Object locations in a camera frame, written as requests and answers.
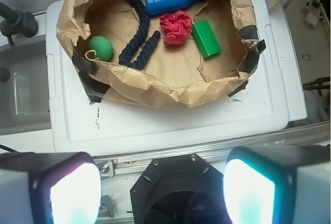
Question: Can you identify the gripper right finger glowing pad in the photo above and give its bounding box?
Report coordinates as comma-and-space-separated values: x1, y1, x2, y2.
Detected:
223, 145, 330, 223

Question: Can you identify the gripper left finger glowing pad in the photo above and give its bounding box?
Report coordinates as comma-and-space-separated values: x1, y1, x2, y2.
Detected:
1, 152, 101, 223

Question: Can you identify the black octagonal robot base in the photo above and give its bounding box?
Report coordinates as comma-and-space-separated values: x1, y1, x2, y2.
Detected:
130, 154, 231, 223

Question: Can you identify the green rectangular block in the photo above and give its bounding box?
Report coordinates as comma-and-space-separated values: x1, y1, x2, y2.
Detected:
192, 20, 221, 59

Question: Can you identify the white plastic bin lid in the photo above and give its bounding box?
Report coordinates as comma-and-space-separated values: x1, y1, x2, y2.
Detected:
46, 0, 290, 156

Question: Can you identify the clear plastic bin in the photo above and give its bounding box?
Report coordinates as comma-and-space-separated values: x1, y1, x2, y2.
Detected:
1, 35, 51, 135

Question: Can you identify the green textured ball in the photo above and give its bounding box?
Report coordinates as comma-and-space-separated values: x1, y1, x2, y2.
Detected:
88, 36, 113, 62

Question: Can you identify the black clamp knob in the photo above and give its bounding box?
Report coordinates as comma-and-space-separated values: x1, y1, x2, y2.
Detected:
1, 2, 38, 46

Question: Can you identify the brown paper bag liner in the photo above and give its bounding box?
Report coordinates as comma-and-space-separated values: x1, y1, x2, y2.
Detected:
56, 0, 265, 108

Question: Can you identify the red crumpled paper ball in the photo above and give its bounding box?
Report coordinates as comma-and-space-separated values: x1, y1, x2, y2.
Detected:
159, 10, 192, 46

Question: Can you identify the blue plastic bottle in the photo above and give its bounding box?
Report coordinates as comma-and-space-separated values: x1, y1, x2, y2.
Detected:
145, 0, 207, 16

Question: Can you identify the aluminium extrusion rail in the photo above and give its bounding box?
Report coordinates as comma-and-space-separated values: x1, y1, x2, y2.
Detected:
94, 121, 330, 179

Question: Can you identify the dark navy twisted rope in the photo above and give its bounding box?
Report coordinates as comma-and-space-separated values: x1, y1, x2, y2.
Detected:
118, 0, 161, 70

